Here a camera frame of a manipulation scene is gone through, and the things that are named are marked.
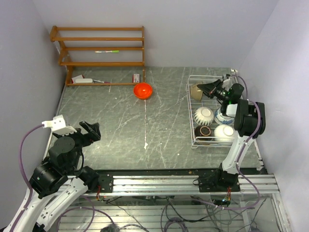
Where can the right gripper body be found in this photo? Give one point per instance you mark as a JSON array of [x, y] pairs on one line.
[[222, 94]]

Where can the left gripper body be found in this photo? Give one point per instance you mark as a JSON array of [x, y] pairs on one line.
[[81, 139]]

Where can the black glossy bowl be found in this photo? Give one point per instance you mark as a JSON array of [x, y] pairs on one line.
[[195, 92]]

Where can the blue white patterned bowl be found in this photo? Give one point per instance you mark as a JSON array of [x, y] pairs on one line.
[[220, 119]]

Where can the cream bowl patterned rim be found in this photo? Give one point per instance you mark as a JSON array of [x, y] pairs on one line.
[[204, 116]]

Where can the dark brown bowl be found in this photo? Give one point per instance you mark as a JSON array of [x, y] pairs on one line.
[[203, 133]]

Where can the orange bowl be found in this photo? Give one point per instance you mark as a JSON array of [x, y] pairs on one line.
[[143, 91]]

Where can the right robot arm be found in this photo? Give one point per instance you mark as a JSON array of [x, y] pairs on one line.
[[249, 123]]

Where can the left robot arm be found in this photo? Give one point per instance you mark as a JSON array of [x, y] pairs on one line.
[[59, 180]]

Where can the pink white pen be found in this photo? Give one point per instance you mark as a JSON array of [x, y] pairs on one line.
[[102, 82]]

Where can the small red white box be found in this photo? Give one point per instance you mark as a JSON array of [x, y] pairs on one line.
[[135, 78]]

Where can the green pink marker pen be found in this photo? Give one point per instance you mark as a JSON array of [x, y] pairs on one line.
[[106, 51]]

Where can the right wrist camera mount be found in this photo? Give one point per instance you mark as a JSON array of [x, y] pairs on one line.
[[227, 81]]

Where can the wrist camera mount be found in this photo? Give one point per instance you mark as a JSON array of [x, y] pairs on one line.
[[227, 81], [59, 126]]

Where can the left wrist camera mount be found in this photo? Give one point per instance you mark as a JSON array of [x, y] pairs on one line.
[[59, 126]]

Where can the white wire dish rack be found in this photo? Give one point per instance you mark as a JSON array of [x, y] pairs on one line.
[[193, 105]]

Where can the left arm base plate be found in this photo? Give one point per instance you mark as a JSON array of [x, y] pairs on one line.
[[105, 183]]

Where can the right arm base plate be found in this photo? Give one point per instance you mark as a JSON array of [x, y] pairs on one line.
[[216, 184]]

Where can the aluminium rail frame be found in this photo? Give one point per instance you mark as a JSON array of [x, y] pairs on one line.
[[186, 185]]

